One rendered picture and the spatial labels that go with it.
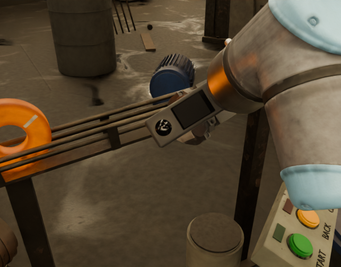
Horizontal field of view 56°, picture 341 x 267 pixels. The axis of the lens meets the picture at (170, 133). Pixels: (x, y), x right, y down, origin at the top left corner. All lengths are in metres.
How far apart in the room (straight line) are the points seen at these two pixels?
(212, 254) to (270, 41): 0.46
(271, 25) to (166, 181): 1.40
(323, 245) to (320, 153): 0.37
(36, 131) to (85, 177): 1.06
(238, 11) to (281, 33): 2.44
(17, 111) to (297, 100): 0.53
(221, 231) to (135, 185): 0.99
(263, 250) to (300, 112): 0.32
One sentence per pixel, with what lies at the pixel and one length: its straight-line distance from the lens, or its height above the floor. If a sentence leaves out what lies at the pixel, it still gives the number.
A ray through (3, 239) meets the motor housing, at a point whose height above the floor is 0.50.
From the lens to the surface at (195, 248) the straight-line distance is 0.68.
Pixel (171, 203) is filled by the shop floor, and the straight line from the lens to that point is 1.53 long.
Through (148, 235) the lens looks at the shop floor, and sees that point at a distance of 1.40.
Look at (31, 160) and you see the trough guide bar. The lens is 0.71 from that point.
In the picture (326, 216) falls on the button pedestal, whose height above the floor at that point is 0.59.
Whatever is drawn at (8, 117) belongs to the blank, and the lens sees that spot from 0.68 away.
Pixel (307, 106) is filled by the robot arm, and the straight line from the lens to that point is 0.30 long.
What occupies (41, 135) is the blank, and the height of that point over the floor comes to 0.70.
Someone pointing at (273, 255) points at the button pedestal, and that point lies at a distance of 0.57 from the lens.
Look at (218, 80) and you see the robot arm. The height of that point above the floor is 0.89.
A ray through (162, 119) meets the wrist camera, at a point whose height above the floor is 0.83.
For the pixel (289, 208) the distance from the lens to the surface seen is 0.65.
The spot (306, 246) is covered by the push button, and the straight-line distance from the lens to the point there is 0.60.
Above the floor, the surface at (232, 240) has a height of 0.52.
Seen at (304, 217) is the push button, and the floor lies 0.61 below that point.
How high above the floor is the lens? 1.03
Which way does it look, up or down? 30 degrees down
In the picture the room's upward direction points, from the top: straight up
